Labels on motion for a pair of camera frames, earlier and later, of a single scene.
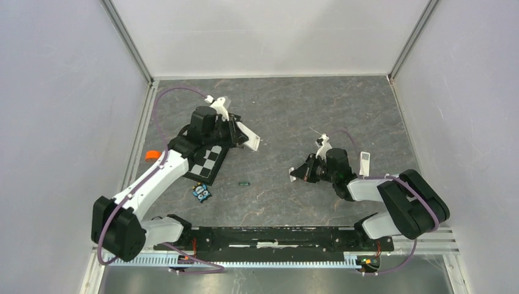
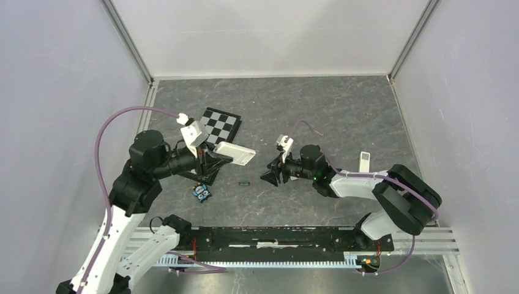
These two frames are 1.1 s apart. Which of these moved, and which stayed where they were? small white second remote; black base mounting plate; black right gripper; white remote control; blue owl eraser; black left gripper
Moved: black left gripper; black right gripper; white remote control
Stayed: black base mounting plate; blue owl eraser; small white second remote
